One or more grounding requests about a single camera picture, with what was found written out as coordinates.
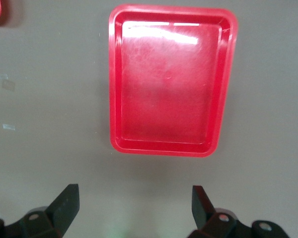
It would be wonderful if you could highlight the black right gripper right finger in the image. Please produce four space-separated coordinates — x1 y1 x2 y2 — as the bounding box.
191 185 289 238

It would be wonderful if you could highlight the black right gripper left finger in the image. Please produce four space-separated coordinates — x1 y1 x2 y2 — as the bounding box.
0 183 79 238

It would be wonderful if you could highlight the brown square tape marker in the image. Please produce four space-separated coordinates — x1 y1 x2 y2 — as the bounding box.
2 79 16 92

